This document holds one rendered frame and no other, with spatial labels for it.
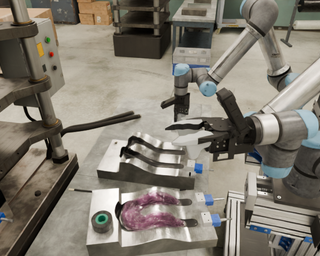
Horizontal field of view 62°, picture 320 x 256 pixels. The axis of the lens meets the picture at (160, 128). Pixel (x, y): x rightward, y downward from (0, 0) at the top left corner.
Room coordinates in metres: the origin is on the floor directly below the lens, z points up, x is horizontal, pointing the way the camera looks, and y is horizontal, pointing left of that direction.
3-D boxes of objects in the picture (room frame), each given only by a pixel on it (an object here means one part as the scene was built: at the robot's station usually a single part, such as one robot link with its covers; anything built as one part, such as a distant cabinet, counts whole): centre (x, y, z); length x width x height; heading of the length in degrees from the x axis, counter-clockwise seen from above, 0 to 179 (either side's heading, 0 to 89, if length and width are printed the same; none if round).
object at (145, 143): (1.06, 0.04, 0.92); 0.35 x 0.16 x 0.09; 80
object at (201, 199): (0.80, -0.23, 0.86); 0.13 x 0.05 x 0.05; 97
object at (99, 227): (0.63, 0.22, 0.93); 0.08 x 0.08 x 0.04
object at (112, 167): (1.07, 0.06, 0.87); 0.50 x 0.26 x 0.14; 80
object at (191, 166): (0.96, -0.20, 0.89); 0.13 x 0.05 x 0.05; 80
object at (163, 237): (0.71, 0.04, 0.86); 0.50 x 0.26 x 0.11; 97
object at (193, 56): (4.28, -0.53, 0.28); 0.61 x 0.41 x 0.15; 79
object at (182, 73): (1.28, -0.11, 1.25); 0.09 x 0.08 x 0.11; 96
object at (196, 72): (1.27, -0.21, 1.25); 0.11 x 0.11 x 0.08; 6
